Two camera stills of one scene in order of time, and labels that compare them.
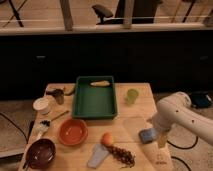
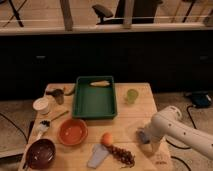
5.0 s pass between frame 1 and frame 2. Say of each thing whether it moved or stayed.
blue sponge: stayed
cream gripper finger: moved
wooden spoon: stayed
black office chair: stayed
